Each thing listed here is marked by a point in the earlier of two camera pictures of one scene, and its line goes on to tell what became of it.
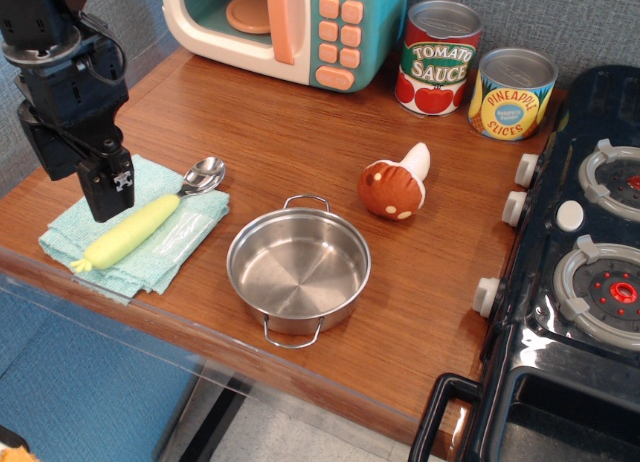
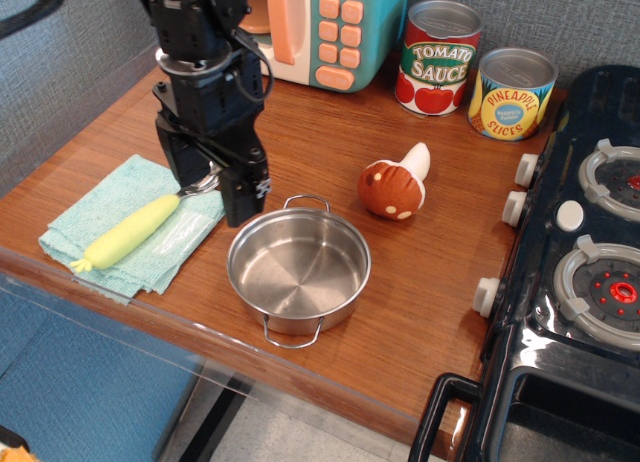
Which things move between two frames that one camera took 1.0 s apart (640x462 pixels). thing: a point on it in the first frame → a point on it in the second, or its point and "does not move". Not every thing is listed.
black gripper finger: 108,182 → 245,189
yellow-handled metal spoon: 203,175 does not move
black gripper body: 70,110 → 211,109
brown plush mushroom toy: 395,190 does not move
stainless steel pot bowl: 299,271 does not move
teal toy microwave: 345,37 does not move
